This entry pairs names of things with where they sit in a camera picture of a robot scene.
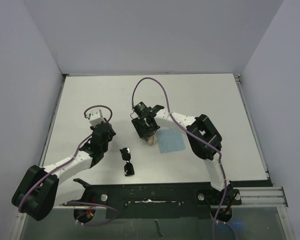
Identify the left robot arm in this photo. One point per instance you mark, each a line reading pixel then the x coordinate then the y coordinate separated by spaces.
pixel 36 194

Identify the blue cleaning cloth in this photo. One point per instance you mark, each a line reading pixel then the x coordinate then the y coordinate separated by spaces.
pixel 170 140

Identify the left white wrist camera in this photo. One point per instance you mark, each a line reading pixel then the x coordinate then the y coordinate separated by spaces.
pixel 95 117

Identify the aluminium rail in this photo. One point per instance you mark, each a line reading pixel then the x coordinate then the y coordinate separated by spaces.
pixel 260 197

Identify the black sunglasses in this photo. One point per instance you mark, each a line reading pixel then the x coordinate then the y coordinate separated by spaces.
pixel 128 167

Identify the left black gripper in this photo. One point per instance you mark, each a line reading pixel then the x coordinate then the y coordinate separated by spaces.
pixel 111 132

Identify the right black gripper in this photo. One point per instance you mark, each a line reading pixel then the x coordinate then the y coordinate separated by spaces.
pixel 142 131

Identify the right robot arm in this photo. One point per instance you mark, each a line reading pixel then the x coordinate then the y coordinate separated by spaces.
pixel 204 139

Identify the map print glasses case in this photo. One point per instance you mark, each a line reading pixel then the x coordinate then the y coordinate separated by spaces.
pixel 151 140

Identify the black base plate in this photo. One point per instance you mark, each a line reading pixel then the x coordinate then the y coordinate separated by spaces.
pixel 164 211

